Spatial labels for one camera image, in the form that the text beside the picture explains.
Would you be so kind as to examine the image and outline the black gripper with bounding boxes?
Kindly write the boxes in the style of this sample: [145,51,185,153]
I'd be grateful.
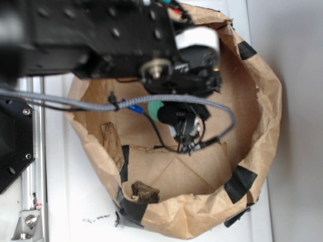
[142,26,223,153]

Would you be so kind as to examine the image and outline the grey braided cable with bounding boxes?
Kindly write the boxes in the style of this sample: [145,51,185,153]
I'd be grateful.
[0,88,237,149]

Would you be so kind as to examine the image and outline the brown paper bag enclosure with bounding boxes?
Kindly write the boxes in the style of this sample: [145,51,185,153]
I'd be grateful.
[66,4,282,239]

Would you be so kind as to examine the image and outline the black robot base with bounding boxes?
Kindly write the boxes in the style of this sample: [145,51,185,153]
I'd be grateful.
[1,99,35,194]

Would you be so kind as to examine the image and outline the thin black wire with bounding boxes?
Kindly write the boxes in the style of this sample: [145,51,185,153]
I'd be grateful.
[108,91,206,154]

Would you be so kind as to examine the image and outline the aluminium frame rail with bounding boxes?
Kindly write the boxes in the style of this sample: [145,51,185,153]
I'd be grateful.
[18,75,49,242]

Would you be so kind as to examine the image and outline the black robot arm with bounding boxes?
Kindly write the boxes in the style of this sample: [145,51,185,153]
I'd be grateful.
[1,1,222,153]

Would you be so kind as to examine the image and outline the green dimpled ball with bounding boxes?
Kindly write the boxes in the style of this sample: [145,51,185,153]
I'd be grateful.
[148,101,164,122]

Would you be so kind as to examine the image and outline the dark brown rock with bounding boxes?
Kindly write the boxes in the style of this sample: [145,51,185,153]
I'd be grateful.
[131,181,160,204]

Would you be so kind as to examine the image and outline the metal corner bracket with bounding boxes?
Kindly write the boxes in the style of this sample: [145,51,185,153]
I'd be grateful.
[10,210,43,241]

